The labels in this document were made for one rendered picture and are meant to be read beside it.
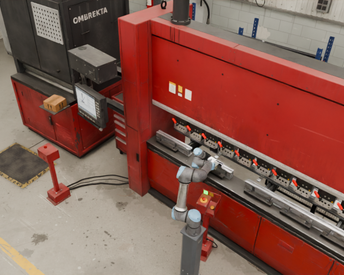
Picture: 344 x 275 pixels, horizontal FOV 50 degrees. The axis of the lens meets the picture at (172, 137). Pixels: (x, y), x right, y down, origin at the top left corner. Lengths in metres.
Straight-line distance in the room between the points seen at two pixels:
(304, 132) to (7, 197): 3.73
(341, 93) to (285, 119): 0.53
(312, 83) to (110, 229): 2.85
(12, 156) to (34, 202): 1.04
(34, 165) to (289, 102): 3.75
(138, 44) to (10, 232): 2.66
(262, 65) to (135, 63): 1.32
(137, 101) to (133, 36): 0.72
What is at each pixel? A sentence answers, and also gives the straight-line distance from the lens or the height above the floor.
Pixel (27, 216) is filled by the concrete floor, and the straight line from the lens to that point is 4.92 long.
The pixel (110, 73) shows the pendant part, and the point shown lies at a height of 1.82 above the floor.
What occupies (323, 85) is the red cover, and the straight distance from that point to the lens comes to 2.89.
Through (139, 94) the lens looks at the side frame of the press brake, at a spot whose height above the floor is 1.55.
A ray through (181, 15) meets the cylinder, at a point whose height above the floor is 2.39.
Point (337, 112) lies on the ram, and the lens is 2.95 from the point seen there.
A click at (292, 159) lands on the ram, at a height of 1.50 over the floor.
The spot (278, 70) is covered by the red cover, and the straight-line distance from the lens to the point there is 3.00.
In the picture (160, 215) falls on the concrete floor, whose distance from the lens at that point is 4.66.
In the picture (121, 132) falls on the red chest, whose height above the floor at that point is 0.49.
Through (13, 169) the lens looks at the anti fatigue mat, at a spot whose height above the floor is 0.01.
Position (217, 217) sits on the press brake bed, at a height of 0.36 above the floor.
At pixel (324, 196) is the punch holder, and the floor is 1.28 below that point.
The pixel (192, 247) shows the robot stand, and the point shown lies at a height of 0.63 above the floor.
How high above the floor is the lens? 3.53
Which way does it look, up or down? 37 degrees down
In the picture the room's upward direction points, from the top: 2 degrees clockwise
